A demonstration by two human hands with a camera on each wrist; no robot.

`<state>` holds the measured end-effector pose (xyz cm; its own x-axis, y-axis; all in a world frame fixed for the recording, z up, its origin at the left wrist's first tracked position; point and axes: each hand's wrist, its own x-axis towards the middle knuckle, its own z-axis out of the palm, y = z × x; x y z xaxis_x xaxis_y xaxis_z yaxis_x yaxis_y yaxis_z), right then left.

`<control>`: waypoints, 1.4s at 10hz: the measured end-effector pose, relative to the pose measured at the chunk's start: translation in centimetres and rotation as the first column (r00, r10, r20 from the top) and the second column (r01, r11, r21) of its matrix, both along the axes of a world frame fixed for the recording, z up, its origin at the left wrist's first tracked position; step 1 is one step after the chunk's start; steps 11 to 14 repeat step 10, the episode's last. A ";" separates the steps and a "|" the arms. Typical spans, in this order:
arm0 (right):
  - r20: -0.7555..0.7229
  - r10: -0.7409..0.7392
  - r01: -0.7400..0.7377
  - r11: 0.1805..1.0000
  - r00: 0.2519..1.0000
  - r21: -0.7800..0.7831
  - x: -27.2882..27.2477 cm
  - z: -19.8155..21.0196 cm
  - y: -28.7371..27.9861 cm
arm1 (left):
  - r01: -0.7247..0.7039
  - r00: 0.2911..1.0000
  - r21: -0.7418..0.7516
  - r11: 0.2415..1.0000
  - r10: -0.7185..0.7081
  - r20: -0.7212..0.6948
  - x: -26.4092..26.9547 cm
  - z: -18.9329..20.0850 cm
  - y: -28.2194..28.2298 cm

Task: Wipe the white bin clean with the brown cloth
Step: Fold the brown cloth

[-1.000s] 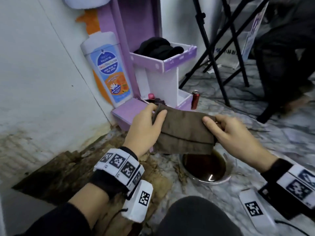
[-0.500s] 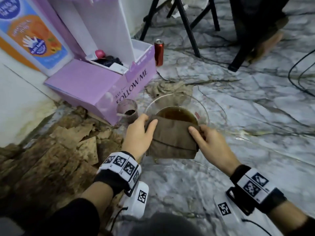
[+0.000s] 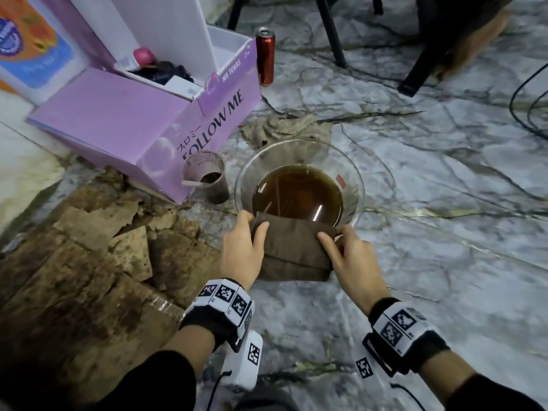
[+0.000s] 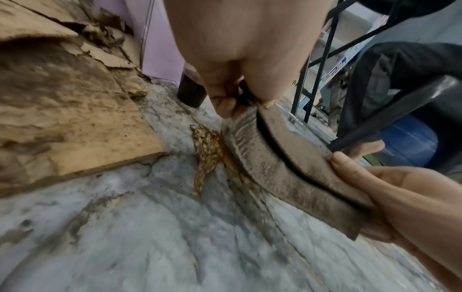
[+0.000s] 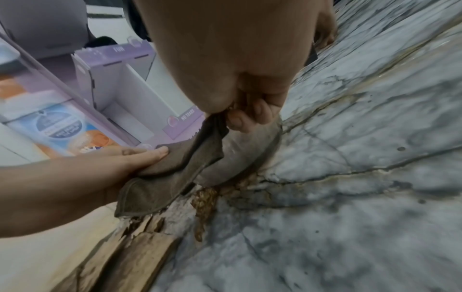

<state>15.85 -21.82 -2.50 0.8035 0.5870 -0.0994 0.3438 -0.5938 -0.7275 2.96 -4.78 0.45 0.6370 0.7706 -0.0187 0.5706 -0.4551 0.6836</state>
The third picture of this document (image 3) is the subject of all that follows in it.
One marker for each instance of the person's right forearm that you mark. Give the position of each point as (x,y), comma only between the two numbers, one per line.
(471,389)

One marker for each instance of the small white box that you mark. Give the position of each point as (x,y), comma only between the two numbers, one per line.
(182,86)

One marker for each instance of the dirty clear plastic cup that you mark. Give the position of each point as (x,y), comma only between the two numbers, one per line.
(214,188)

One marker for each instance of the black right wristband white markers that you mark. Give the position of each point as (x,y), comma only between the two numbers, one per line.
(406,333)

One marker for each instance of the black plastic chair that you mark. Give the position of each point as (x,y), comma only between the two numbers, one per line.
(428,47)

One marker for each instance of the black metal stool legs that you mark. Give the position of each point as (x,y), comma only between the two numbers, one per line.
(329,29)

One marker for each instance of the red drink can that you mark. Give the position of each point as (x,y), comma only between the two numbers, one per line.
(265,55)

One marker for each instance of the glass bowl of brown water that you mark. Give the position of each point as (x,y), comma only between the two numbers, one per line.
(299,196)

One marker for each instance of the brown cleaning cloth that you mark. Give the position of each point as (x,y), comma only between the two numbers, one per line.
(295,252)

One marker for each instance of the person's left forearm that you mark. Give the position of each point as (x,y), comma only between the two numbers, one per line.
(162,372)

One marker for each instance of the stained brown cardboard floor sheet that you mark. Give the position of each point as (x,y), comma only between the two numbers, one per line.
(77,295)

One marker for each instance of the white bottle blue orange label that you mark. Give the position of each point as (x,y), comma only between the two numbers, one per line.
(38,51)

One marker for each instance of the black wristband white markers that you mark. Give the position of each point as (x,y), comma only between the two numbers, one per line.
(218,308)
(406,333)

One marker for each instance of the black left wristband white markers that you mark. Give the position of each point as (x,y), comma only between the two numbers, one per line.
(218,308)

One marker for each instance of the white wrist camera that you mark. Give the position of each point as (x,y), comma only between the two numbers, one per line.
(244,363)
(368,372)

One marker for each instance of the purple display box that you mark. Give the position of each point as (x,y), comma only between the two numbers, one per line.
(120,119)

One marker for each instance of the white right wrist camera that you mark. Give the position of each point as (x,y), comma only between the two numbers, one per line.
(368,372)

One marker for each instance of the crumpled beige cloth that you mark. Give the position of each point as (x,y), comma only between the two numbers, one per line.
(282,128)

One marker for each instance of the small pink bottle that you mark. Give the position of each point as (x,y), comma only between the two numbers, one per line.
(139,59)

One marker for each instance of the person's right hand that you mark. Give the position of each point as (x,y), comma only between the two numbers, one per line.
(355,273)

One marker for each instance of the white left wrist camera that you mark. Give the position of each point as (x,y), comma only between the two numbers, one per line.
(244,363)

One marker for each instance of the black item in box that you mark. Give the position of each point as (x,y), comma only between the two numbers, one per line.
(162,72)

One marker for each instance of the person's left hand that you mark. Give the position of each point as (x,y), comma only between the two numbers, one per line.
(239,256)

